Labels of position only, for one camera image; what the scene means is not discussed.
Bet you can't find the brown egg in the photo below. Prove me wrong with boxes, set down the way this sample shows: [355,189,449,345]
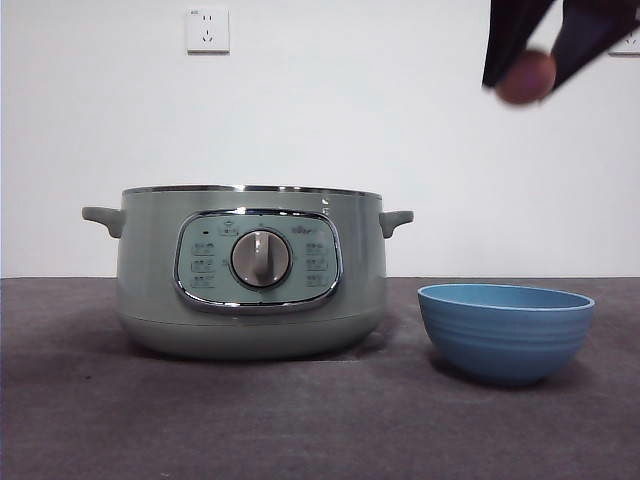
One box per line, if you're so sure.
[494,47,557,106]

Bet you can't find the blue ribbed bowl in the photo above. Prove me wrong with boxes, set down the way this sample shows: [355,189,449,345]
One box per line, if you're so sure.
[417,283,596,387]

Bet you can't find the pale green electric steamer pot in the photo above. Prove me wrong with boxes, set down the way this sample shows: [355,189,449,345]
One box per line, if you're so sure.
[81,184,415,361]

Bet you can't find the white wall socket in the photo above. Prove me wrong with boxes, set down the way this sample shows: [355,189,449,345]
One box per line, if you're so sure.
[607,27,640,58]
[185,7,231,55]

